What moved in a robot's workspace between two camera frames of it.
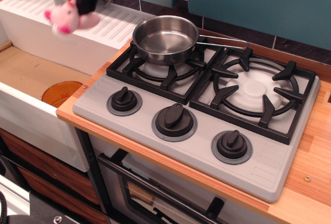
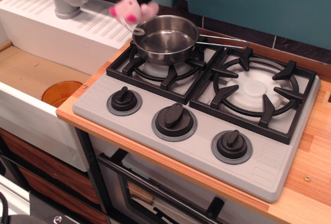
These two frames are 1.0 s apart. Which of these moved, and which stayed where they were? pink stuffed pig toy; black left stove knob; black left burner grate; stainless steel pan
Moved: pink stuffed pig toy
Stayed: black left stove knob; black left burner grate; stainless steel pan
